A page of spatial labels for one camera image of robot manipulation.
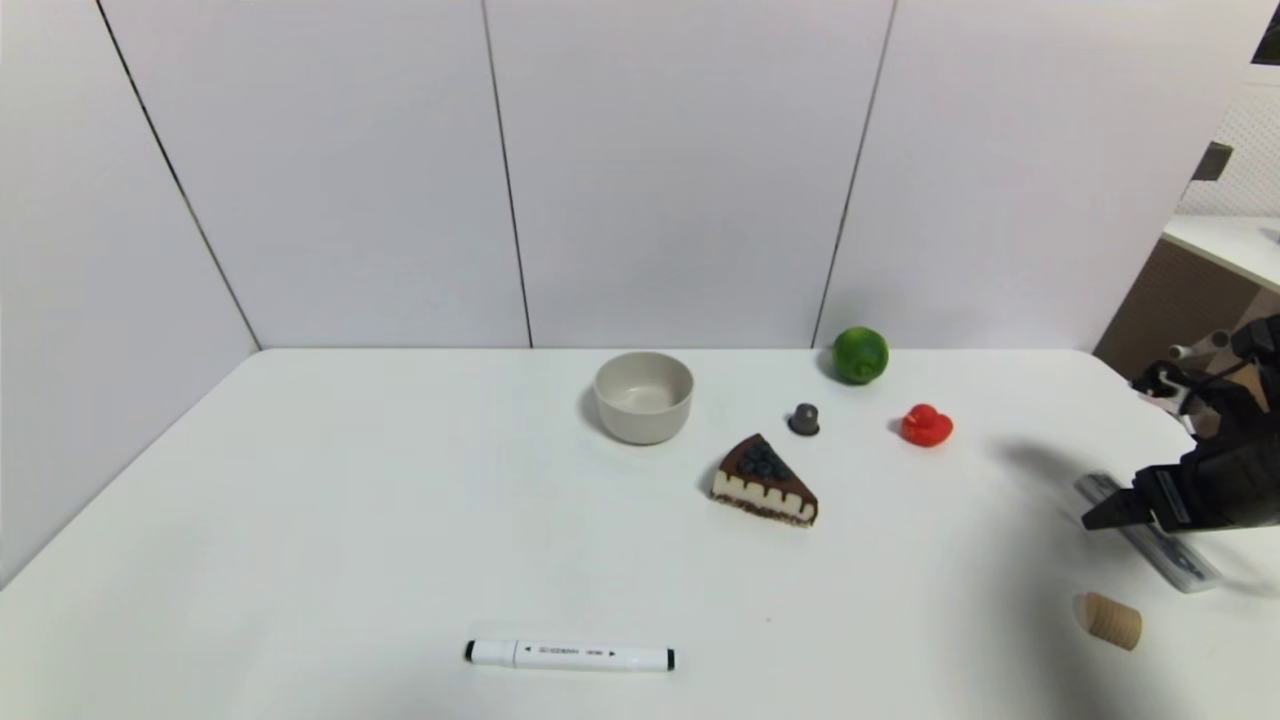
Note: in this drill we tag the grey coffee capsule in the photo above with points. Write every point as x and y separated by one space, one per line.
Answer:
804 421

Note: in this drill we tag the wooden cork cylinder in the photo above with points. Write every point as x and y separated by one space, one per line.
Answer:
1113 621

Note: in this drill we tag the dark monitor corner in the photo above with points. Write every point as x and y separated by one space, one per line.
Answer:
1268 40

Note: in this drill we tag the dark grey wall bracket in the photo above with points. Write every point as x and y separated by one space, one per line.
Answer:
1211 161

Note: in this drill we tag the white background desk top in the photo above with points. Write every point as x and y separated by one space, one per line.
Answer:
1225 243

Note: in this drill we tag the chocolate blueberry cake slice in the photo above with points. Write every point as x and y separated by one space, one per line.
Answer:
765 483

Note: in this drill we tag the white marker pen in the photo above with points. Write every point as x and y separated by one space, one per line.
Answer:
570 655

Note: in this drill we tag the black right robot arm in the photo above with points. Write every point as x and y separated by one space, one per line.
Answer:
1240 400

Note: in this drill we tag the red rubber duck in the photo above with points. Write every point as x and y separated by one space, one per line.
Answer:
926 427

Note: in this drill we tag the beige round bowl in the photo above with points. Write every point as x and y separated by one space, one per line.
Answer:
643 412

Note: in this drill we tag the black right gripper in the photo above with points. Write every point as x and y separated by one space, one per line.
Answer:
1166 497

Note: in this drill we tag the green lime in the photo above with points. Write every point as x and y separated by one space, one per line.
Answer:
860 355

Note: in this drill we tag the brown perforated panel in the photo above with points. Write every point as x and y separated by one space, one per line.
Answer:
1160 310

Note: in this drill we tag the clear plastic pen case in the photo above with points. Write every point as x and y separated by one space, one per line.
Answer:
1182 566

